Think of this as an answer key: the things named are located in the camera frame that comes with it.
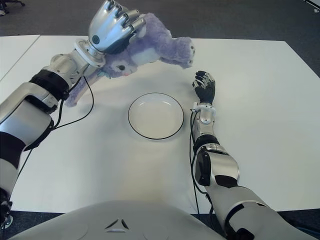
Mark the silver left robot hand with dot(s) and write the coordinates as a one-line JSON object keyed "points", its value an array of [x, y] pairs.
{"points": [[107, 27]]}

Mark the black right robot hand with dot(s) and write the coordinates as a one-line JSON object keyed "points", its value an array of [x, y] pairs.
{"points": [[206, 90]]}

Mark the purple plush bunny doll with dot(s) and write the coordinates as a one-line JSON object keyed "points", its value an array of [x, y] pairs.
{"points": [[160, 45]]}

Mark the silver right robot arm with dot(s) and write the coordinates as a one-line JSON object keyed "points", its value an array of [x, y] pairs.
{"points": [[220, 170]]}

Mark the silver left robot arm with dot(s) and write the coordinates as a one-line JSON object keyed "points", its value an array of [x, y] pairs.
{"points": [[30, 117]]}

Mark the white plate black rim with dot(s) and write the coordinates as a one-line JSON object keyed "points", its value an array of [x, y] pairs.
{"points": [[156, 116]]}

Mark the black office chair base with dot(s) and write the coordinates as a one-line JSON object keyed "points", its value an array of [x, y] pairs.
{"points": [[12, 3]]}

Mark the blue white shoe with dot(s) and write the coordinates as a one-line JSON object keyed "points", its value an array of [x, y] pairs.
{"points": [[2, 12]]}

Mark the black stand leg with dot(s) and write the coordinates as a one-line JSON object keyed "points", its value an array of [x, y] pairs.
{"points": [[312, 2]]}

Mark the grey robot torso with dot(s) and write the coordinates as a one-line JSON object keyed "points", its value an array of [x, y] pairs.
{"points": [[117, 222]]}

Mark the round metal table foot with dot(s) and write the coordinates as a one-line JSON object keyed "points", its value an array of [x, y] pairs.
{"points": [[6, 223]]}

